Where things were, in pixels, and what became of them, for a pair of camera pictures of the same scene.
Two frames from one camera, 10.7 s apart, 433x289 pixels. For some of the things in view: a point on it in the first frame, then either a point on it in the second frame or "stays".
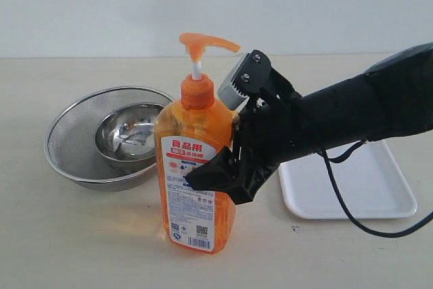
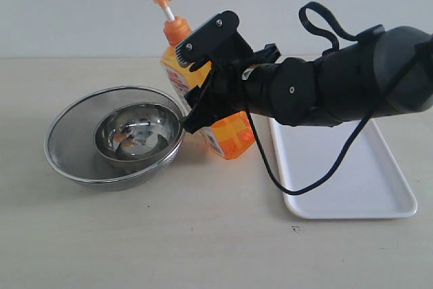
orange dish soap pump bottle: x=193 y=218 -> x=233 y=138
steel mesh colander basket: x=105 y=140 stays
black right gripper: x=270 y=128 -> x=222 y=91
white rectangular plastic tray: x=372 y=179 stays
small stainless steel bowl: x=126 y=135 stays
